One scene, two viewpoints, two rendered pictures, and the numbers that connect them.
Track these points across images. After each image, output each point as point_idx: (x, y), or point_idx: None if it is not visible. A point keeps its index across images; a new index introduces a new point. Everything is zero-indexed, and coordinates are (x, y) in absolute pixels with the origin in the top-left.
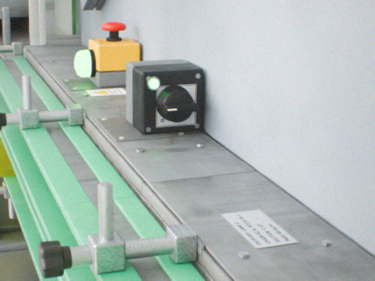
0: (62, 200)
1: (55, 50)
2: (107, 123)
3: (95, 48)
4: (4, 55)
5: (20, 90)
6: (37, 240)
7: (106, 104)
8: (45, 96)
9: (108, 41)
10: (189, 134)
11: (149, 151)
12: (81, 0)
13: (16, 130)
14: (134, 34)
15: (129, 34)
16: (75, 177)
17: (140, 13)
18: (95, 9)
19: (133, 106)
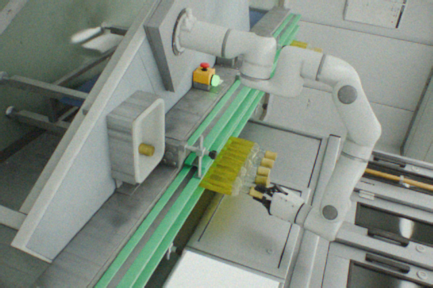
0: None
1: (174, 128)
2: (238, 67)
3: (214, 72)
4: (99, 269)
5: (230, 105)
6: (247, 114)
7: (225, 75)
8: (227, 97)
9: (208, 69)
10: None
11: (243, 57)
12: (174, 88)
13: (229, 122)
14: (193, 68)
15: (190, 72)
16: None
17: (197, 56)
18: (168, 90)
19: (235, 57)
